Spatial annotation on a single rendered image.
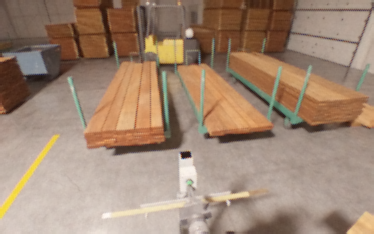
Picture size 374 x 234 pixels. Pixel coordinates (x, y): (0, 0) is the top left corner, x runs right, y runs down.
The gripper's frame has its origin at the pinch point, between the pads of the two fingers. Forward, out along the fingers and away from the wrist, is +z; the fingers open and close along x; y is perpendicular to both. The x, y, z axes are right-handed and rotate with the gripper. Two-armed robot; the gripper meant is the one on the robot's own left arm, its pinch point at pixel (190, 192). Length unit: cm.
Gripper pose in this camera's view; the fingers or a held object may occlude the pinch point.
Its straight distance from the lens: 91.1
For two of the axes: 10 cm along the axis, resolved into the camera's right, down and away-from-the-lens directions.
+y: -1.9, -8.3, -5.2
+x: -9.7, 2.6, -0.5
